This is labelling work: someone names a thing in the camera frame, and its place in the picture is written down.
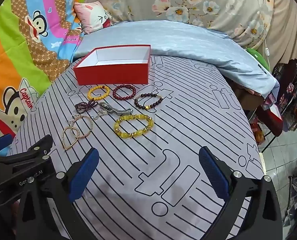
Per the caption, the purple bead bracelet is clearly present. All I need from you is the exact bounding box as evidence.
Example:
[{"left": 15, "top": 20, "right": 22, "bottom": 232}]
[{"left": 75, "top": 99, "right": 100, "bottom": 113}]

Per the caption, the red cardboard box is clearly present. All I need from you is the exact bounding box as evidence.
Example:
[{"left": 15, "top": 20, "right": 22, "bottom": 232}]
[{"left": 73, "top": 44, "right": 152, "bottom": 86}]

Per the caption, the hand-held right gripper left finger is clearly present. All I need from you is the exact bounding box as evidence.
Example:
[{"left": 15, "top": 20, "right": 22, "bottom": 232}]
[{"left": 15, "top": 147, "right": 100, "bottom": 240}]

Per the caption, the silver metal chain bracelet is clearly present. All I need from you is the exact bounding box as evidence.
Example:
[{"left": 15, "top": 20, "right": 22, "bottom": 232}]
[{"left": 99, "top": 102, "right": 134, "bottom": 117}]

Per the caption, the beige curtain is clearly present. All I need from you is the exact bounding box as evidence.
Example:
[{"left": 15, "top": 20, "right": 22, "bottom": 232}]
[{"left": 263, "top": 0, "right": 297, "bottom": 63}]

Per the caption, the pink cartoon pillow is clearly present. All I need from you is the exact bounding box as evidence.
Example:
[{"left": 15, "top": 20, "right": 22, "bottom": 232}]
[{"left": 73, "top": 2, "right": 114, "bottom": 34}]

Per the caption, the small yellow bead bracelet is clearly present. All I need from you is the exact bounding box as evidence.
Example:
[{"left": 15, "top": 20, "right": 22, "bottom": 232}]
[{"left": 87, "top": 85, "right": 110, "bottom": 101}]

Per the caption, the gold bead bracelet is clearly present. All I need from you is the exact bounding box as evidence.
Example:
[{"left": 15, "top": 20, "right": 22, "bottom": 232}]
[{"left": 62, "top": 126, "right": 79, "bottom": 151}]

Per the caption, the rose gold bangle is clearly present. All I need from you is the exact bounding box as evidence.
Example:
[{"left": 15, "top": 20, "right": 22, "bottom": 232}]
[{"left": 72, "top": 116, "right": 93, "bottom": 139}]

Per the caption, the dark red bead bracelet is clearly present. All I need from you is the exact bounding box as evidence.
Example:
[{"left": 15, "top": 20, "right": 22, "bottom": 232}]
[{"left": 113, "top": 84, "right": 137, "bottom": 101}]

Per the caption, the dark brown bead bracelet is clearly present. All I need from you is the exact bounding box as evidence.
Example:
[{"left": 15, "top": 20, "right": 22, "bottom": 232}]
[{"left": 134, "top": 93, "right": 163, "bottom": 111}]

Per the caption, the cartoon monkey blanket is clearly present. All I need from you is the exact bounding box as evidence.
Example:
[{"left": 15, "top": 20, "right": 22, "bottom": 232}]
[{"left": 0, "top": 0, "right": 89, "bottom": 153}]

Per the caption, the green plastic object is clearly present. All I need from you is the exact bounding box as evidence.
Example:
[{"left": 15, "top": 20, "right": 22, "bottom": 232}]
[{"left": 247, "top": 47, "right": 271, "bottom": 73}]

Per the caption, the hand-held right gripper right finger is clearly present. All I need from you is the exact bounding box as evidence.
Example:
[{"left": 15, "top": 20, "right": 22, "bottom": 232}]
[{"left": 199, "top": 146, "right": 283, "bottom": 240}]

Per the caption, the light blue blanket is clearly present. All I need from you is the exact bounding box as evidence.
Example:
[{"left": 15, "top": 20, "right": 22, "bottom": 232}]
[{"left": 74, "top": 20, "right": 280, "bottom": 98}]

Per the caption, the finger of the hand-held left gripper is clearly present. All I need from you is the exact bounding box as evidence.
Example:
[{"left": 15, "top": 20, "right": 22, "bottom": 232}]
[
  {"left": 12, "top": 134, "right": 53, "bottom": 159},
  {"left": 0, "top": 133, "right": 15, "bottom": 155}
]

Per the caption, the silver chain necklace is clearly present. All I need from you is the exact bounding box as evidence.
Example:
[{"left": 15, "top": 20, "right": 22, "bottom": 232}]
[{"left": 66, "top": 108, "right": 109, "bottom": 127}]

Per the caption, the grey striped bedsheet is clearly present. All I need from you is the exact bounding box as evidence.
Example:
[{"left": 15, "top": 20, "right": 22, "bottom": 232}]
[{"left": 8, "top": 54, "right": 267, "bottom": 240}]

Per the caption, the large yellow bead bracelet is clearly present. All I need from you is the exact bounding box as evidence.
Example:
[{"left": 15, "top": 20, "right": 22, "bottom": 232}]
[{"left": 113, "top": 114, "right": 154, "bottom": 138}]

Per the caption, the white cable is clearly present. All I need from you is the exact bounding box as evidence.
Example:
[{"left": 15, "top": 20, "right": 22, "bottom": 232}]
[{"left": 250, "top": 0, "right": 272, "bottom": 68}]

